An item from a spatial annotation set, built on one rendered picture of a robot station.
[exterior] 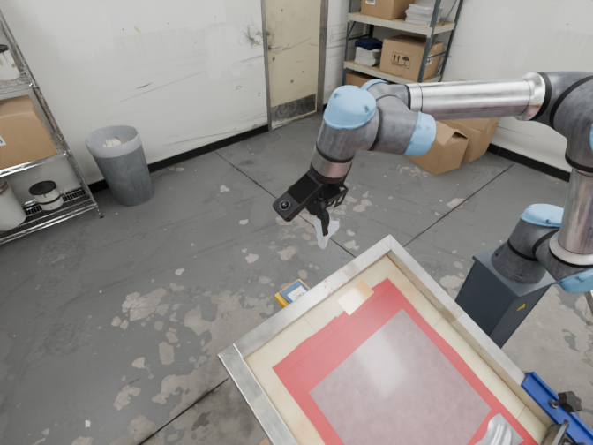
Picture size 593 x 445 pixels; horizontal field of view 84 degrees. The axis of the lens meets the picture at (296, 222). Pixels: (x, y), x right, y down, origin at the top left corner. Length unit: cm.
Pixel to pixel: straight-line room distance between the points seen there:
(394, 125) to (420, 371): 60
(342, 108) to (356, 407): 63
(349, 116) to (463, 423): 74
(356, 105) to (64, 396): 233
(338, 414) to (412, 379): 21
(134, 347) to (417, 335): 194
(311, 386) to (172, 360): 164
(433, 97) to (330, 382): 65
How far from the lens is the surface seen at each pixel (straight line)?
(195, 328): 245
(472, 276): 132
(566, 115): 83
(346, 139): 57
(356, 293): 93
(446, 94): 75
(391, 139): 59
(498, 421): 103
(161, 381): 234
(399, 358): 92
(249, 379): 77
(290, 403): 81
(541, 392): 107
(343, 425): 84
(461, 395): 99
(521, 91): 83
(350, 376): 86
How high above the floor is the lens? 201
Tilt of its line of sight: 41 degrees down
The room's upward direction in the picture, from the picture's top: straight up
